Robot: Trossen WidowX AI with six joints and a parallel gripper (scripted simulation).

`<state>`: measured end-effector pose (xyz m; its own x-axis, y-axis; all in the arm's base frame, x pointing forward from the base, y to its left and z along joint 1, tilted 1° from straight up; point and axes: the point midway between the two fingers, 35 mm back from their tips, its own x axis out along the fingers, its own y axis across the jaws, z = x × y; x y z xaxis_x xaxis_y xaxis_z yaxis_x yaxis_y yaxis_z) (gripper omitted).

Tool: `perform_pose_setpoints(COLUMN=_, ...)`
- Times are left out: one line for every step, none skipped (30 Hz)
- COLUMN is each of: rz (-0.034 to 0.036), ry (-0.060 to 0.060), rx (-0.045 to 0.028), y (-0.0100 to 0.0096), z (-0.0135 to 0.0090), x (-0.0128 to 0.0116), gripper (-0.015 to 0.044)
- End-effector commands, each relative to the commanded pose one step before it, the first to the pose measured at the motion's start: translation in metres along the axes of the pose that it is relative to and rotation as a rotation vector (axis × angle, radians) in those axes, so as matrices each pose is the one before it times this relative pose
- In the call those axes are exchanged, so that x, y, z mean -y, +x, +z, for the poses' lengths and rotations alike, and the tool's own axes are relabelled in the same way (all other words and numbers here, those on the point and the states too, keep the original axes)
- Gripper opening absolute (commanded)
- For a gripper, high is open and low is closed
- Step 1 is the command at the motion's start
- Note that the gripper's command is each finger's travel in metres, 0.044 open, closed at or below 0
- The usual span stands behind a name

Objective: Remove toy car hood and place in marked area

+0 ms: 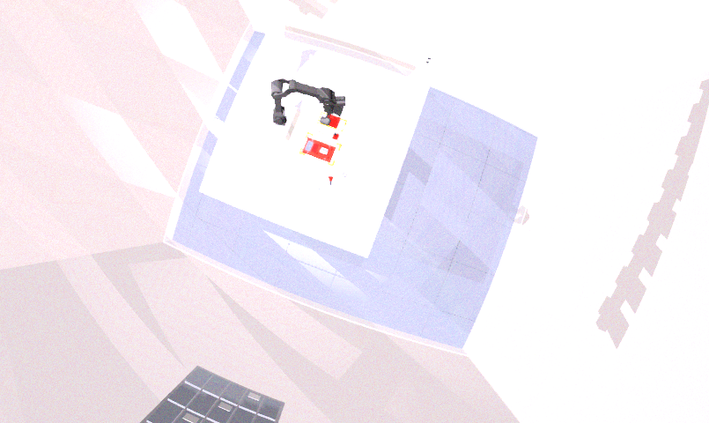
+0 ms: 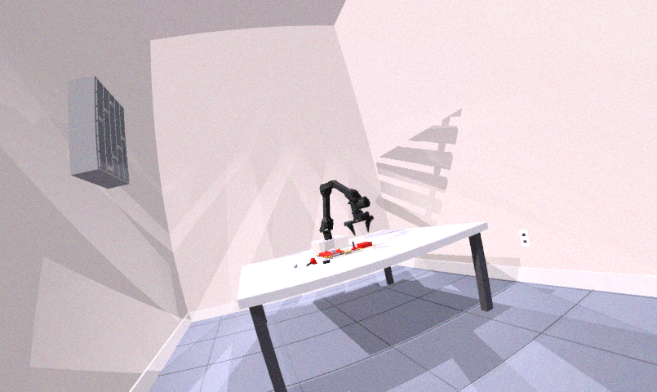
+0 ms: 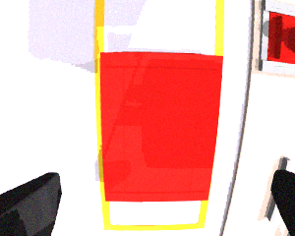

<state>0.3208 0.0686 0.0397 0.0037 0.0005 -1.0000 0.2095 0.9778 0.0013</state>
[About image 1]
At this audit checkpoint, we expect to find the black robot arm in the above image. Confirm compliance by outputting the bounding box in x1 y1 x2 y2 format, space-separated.
270 78 346 126

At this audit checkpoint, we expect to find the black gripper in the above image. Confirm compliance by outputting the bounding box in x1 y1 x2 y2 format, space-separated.
319 106 334 126

